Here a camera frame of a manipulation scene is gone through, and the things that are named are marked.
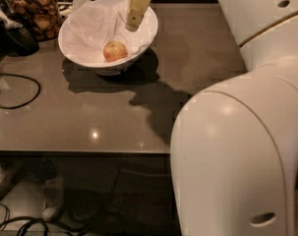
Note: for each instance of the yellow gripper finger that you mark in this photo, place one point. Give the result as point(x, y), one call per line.
point(135, 13)

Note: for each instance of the red yellow apple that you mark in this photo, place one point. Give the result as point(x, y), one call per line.
point(114, 50)

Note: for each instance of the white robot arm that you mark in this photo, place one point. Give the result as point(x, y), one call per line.
point(234, 145)

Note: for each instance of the white ceramic bowl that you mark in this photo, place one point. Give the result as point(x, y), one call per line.
point(102, 63)

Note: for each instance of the white paper liner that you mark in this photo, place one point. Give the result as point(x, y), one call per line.
point(92, 27)

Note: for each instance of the glass jar of dried chips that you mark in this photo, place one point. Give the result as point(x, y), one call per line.
point(42, 16)

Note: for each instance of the black round device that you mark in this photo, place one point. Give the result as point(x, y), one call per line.
point(21, 40)

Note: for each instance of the white shoe right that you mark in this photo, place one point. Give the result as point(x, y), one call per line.
point(53, 198)

